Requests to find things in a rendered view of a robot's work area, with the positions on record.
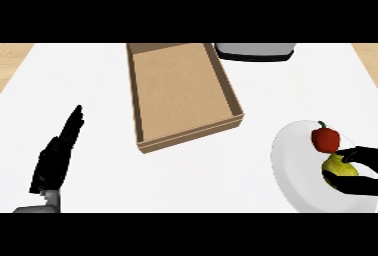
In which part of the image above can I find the open cardboard box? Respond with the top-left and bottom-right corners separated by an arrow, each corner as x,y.
126,43 -> 245,155

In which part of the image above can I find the yellow-green pear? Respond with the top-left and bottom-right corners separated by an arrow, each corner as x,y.
321,153 -> 360,191

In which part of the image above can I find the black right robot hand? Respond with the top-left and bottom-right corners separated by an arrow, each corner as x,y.
321,145 -> 378,197

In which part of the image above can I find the grey appliance with black base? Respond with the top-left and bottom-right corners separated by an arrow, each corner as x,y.
214,43 -> 297,63

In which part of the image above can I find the white plate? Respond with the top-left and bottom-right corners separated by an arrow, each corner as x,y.
270,119 -> 378,214

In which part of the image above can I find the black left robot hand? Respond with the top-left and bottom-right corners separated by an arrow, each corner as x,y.
28,104 -> 86,196

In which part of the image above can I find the red bell pepper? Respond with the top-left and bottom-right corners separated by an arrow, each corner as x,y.
310,120 -> 343,155

